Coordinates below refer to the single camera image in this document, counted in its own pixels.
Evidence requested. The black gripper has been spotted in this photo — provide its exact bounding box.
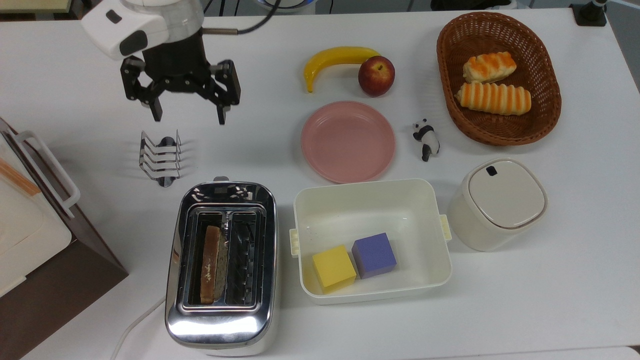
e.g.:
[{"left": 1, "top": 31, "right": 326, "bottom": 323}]
[{"left": 120, "top": 31, "right": 242, "bottom": 126}]

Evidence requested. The brown bread slice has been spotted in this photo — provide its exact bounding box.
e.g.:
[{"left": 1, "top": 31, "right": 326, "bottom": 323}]
[{"left": 200, "top": 225, "right": 229, "bottom": 305}]

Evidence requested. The pink plate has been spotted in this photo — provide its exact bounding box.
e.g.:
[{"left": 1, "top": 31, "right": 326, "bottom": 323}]
[{"left": 300, "top": 101, "right": 397, "bottom": 184}]

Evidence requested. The short orange-topped bread roll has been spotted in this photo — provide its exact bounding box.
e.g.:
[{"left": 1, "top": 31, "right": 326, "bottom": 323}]
[{"left": 462, "top": 51, "right": 518, "bottom": 84}]

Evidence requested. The long striped bread roll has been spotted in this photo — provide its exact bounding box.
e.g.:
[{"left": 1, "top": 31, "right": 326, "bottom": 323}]
[{"left": 454, "top": 81, "right": 532, "bottom": 116}]

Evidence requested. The metal toast rack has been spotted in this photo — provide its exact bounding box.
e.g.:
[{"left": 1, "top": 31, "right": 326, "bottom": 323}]
[{"left": 138, "top": 130, "right": 182, "bottom": 188}]

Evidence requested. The yellow banana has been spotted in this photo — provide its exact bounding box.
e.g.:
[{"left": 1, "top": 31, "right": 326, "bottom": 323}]
[{"left": 303, "top": 46, "right": 382, "bottom": 94}]

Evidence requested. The red apple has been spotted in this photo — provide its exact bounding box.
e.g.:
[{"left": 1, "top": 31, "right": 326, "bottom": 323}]
[{"left": 358, "top": 55, "right": 396, "bottom": 98}]

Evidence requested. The white plastic container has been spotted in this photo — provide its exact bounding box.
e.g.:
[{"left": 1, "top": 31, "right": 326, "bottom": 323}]
[{"left": 289, "top": 178, "right": 453, "bottom": 306}]

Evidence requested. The yellow cube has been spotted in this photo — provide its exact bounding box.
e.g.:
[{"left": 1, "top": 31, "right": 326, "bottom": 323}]
[{"left": 312, "top": 244, "right": 358, "bottom": 295}]

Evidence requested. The chrome and cream toaster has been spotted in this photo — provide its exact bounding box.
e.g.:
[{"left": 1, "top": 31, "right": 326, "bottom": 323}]
[{"left": 165, "top": 176, "right": 279, "bottom": 357}]

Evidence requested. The panda figurine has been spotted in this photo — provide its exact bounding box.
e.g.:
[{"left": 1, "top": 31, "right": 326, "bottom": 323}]
[{"left": 412, "top": 118, "right": 441, "bottom": 163}]

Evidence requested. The purple cube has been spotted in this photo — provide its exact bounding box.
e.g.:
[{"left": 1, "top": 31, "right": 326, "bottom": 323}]
[{"left": 351, "top": 232, "right": 398, "bottom": 280}]

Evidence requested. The brown wicker basket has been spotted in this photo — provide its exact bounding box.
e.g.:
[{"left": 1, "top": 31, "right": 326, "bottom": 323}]
[{"left": 436, "top": 11, "right": 563, "bottom": 147}]

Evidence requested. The cream lidded canister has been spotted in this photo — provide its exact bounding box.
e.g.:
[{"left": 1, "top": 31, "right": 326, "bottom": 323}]
[{"left": 446, "top": 158, "right": 549, "bottom": 252}]

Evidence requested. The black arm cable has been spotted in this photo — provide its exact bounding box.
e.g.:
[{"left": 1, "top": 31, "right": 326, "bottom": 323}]
[{"left": 202, "top": 0, "right": 282, "bottom": 36}]

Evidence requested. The white appliance with handle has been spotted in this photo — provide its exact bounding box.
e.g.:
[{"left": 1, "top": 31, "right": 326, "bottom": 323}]
[{"left": 0, "top": 116, "right": 129, "bottom": 360}]

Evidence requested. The white toaster power cable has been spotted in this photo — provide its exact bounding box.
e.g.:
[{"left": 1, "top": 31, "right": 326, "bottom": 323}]
[{"left": 110, "top": 297, "right": 167, "bottom": 360}]

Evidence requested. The black camera stand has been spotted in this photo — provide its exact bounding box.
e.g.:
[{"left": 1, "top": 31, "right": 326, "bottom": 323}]
[{"left": 570, "top": 0, "right": 608, "bottom": 27}]

